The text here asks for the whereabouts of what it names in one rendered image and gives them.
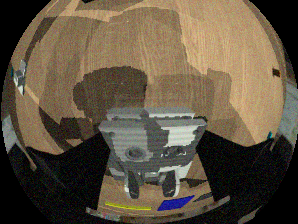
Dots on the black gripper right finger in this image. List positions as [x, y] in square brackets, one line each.
[226, 162]

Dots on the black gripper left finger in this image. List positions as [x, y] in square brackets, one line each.
[80, 170]

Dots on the blue flat rectangular plate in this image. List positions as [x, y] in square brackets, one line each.
[175, 203]

